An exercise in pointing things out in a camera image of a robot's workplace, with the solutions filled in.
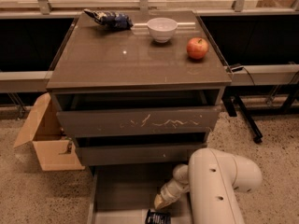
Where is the grey bottom drawer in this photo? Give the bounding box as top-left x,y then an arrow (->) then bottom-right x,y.
88,162 -> 193,224

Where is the grey drawer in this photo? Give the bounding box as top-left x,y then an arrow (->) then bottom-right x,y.
57,91 -> 220,137
76,133 -> 207,166
88,162 -> 193,224

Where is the dark blue rxbar wrapper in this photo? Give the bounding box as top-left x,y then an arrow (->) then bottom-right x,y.
145,209 -> 171,224

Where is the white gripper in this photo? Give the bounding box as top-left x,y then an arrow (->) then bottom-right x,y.
154,178 -> 190,210

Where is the cardboard box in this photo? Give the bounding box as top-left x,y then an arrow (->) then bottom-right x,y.
14,93 -> 85,171

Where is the red apple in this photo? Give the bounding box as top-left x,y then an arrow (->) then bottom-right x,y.
186,37 -> 209,60

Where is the grey top drawer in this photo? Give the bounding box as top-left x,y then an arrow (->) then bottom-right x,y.
57,91 -> 220,137

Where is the blue chip bag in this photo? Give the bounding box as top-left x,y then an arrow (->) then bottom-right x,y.
84,9 -> 133,30

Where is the black cable with plug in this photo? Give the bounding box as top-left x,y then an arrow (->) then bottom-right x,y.
225,63 -> 257,87

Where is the black rolling stand leg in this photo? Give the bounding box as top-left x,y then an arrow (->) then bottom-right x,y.
222,94 -> 263,144

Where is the grey drawer cabinet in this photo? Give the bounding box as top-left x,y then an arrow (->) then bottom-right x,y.
46,10 -> 233,179

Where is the grey middle drawer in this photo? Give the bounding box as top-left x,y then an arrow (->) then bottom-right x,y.
76,133 -> 207,166

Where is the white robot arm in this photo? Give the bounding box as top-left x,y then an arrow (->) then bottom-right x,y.
154,148 -> 263,224

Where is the white bowl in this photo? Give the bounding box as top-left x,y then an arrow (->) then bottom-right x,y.
147,18 -> 178,43

